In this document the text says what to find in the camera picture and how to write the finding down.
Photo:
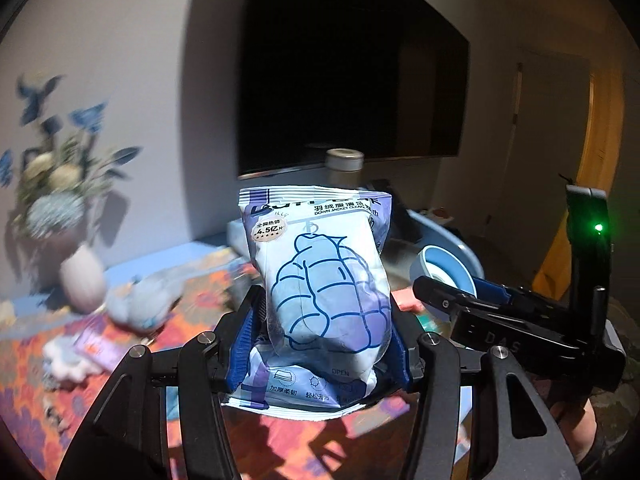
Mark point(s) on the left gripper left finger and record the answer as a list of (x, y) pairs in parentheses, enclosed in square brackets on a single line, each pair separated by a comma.
[(124, 435)]

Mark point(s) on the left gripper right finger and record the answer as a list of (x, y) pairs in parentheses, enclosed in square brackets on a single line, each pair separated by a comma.
[(476, 409)]

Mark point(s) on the white blue plush toy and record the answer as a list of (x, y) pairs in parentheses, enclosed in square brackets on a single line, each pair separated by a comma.
[(144, 306)]

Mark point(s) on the pink packet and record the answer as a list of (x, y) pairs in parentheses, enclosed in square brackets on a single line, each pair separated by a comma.
[(407, 302)]

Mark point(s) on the blue white Dafi packet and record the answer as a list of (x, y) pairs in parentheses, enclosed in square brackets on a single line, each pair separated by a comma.
[(328, 300)]

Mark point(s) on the purple fox tissue pack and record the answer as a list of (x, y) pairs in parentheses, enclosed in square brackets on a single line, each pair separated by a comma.
[(102, 343)]

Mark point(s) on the person right hand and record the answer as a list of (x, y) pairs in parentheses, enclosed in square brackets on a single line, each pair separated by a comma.
[(578, 426)]

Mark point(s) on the floral orange table mat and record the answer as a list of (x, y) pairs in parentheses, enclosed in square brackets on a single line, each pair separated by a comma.
[(89, 401)]

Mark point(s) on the white ribbed vase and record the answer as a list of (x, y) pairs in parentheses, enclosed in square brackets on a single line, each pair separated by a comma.
[(83, 281)]

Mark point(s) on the wooden door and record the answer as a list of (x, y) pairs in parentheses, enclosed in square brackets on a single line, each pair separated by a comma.
[(596, 169)]

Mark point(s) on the light blue tissue pack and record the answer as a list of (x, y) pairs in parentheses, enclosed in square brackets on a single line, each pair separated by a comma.
[(236, 238)]

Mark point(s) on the blue white artificial flowers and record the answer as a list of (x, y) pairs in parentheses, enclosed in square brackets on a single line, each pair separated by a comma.
[(56, 180)]

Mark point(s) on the silver thermos bottle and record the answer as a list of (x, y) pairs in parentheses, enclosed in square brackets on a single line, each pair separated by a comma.
[(344, 166)]

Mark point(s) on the black television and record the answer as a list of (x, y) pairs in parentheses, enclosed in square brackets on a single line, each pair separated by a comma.
[(388, 78)]

